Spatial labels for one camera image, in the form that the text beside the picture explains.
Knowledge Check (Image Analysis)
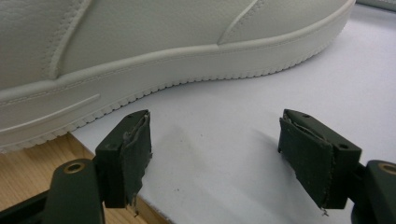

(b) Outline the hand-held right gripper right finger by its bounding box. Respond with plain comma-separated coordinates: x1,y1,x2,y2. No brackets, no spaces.
277,108,362,217

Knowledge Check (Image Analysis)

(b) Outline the white sneaker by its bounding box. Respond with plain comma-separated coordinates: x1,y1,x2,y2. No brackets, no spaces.
0,0,357,155

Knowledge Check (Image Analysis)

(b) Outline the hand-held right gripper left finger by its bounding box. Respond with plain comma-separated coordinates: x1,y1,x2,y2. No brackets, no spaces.
93,109,153,217

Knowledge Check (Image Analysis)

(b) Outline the light grey board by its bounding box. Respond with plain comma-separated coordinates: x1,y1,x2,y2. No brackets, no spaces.
70,4,396,224

